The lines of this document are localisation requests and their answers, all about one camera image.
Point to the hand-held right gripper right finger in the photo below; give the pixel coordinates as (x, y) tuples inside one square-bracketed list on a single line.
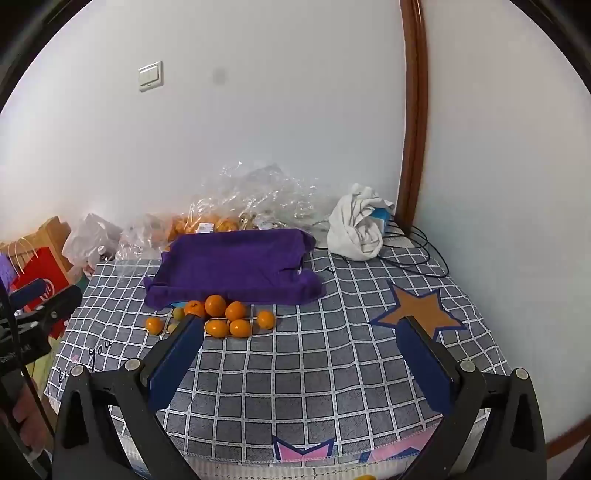
[(422, 364)]

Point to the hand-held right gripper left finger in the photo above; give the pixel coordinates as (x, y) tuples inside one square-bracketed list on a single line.
[(178, 355)]

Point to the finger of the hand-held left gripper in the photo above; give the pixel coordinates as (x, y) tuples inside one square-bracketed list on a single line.
[(30, 291), (57, 309)]

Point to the green kumquat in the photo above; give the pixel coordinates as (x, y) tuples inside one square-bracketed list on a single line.
[(172, 327), (178, 314)]

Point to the small orange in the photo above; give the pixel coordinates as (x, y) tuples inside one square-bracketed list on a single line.
[(154, 325)]

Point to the person's left hand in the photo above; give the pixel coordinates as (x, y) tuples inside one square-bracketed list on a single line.
[(27, 424)]

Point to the red paper bag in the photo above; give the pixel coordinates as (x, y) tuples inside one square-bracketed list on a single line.
[(44, 272)]

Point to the purple bag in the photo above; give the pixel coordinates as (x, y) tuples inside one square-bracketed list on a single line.
[(4, 270)]

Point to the brown paper bag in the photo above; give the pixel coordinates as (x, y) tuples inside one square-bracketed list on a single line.
[(51, 233)]

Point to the white plastic bag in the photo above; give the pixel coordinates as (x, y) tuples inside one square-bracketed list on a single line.
[(90, 235)]

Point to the purple towel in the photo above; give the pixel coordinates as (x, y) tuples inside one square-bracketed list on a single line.
[(240, 263)]

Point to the small crumpled clear plastic bag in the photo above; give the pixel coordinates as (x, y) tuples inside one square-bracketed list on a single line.
[(143, 235)]

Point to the checked bed sheet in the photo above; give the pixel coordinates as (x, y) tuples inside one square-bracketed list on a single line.
[(300, 369)]

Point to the clear bag of oranges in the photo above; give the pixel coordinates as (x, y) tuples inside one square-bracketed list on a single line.
[(221, 225)]

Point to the light blue box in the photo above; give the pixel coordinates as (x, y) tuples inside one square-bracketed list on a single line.
[(382, 220)]

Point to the white cloth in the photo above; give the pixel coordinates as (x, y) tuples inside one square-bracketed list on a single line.
[(353, 226)]

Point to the clear bag with beige contents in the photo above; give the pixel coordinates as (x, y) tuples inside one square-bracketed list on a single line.
[(258, 222)]

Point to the large crumpled clear plastic bag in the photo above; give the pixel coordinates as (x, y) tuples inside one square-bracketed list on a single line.
[(277, 194)]

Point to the white wall switch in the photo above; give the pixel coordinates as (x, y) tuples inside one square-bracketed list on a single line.
[(151, 76)]

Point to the brown wooden door frame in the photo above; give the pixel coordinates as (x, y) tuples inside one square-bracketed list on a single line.
[(413, 115)]

